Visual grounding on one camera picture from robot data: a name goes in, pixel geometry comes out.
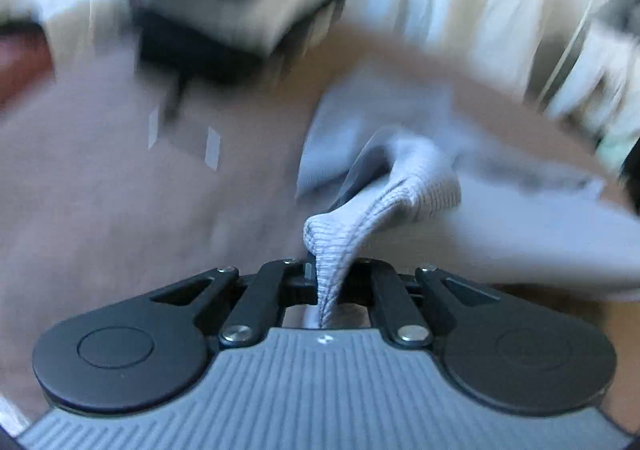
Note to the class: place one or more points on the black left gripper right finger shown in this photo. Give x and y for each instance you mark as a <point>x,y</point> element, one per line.
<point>376,286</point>

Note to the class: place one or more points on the white quilted jacket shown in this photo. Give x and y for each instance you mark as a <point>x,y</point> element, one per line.
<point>603,86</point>

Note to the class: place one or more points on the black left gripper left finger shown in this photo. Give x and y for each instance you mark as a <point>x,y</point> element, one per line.
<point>276,287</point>

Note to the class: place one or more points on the light grey knit sweatshirt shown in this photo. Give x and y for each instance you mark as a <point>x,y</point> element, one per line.
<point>418,183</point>

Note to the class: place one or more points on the brown bed sheet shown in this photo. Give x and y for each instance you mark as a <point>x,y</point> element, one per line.
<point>91,214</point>

